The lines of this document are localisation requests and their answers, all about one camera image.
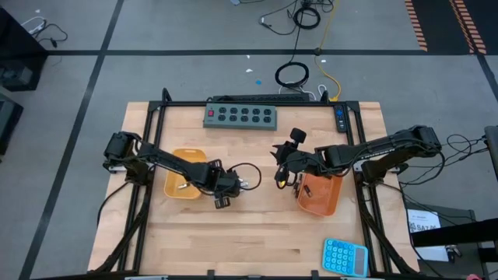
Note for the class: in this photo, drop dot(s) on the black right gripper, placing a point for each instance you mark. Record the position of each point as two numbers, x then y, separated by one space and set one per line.
299 162

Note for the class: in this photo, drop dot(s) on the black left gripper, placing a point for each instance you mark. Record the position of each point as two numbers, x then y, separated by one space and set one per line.
225 183

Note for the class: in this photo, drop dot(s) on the silver black AAA battery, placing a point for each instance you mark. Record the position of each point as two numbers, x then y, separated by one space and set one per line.
244 181
183 186
244 188

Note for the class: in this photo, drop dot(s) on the black copper AA battery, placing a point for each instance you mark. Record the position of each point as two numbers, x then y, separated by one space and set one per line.
307 190

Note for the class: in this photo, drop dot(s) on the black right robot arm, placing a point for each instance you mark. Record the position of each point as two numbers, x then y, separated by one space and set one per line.
369 151

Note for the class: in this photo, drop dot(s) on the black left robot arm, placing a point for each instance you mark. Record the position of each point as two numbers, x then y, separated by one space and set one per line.
175 163

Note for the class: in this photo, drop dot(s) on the yellow plastic bin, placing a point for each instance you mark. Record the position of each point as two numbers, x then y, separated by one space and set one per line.
173 190

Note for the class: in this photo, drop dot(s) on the orange plastic bin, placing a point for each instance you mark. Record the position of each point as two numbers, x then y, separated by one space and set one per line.
323 198

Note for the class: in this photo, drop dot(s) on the grey metal power strip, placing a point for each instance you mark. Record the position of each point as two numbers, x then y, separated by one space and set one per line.
239 116

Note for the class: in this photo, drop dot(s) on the black remote control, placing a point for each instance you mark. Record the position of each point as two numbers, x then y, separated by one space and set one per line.
340 118

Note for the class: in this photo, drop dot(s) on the blue calculator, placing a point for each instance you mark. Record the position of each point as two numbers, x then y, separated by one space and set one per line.
344 257

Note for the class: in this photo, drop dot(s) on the white paper label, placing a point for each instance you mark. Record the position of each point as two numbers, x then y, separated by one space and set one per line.
422 218

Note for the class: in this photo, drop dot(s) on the black side table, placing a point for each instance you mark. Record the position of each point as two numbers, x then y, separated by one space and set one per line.
447 235

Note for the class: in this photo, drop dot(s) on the grey panel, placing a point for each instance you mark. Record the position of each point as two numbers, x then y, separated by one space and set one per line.
492 155

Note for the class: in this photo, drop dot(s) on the black equipment box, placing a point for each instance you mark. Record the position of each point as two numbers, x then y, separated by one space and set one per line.
8 124

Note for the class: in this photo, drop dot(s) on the red object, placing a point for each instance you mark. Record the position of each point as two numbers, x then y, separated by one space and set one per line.
474 277

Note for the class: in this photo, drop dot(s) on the black cabinet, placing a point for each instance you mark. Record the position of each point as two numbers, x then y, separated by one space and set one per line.
15 50

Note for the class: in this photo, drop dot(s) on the black metal rig frame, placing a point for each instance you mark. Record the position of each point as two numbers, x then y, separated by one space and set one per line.
179 103

